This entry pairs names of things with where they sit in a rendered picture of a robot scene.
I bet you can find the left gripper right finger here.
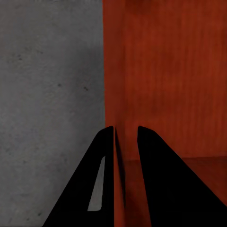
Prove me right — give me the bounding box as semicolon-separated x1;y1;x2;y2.
137;126;227;227

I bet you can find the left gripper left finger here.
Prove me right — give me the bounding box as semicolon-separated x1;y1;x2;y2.
42;126;114;227

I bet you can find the storage box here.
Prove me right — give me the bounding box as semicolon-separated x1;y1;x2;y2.
103;0;227;227

